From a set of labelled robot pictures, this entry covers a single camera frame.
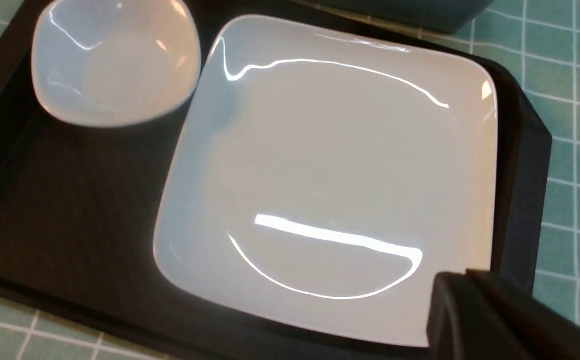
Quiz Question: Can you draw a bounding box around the black serving tray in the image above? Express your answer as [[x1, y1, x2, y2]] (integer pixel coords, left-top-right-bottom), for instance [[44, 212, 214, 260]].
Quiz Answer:
[[0, 0, 552, 360]]

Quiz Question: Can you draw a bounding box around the white bowl tray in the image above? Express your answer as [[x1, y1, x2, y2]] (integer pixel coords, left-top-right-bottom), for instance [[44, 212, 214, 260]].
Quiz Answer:
[[31, 0, 201, 128]]

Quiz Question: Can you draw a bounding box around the green checkered tablecloth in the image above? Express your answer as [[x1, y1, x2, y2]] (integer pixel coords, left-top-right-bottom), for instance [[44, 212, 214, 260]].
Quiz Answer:
[[0, 0, 580, 360]]

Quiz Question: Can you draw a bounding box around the blue plastic bin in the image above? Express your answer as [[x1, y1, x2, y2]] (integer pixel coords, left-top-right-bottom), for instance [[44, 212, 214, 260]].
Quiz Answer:
[[306, 0, 493, 34]]

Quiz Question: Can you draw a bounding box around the white square rice plate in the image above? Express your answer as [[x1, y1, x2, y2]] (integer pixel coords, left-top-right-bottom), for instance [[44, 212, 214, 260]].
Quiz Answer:
[[153, 14, 499, 347]]

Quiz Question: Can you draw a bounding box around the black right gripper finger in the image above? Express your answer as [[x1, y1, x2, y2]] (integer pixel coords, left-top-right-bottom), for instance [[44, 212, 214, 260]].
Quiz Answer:
[[426, 269, 580, 360]]

